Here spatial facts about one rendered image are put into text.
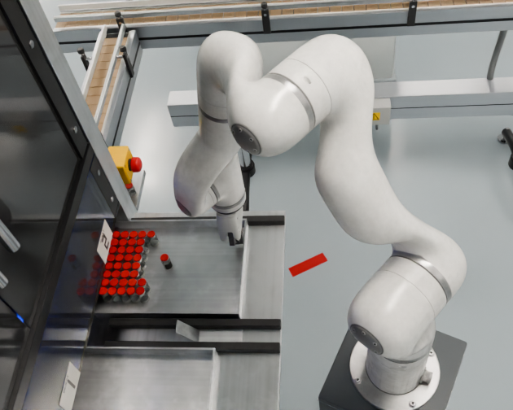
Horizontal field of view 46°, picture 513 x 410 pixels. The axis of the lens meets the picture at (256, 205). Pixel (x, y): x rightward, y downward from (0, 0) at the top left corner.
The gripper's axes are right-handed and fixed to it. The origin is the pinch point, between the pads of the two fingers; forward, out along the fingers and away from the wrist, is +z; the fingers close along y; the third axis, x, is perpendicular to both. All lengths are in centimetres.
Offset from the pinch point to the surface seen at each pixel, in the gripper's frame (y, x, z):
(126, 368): 31.9, -22.8, 4.2
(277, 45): -143, 0, 61
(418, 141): -111, 64, 93
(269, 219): -6.7, 7.5, 2.4
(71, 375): 39.0, -28.5, -10.6
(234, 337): 24.3, 0.8, 4.1
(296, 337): -14, 10, 92
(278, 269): 6.7, 10.1, 4.3
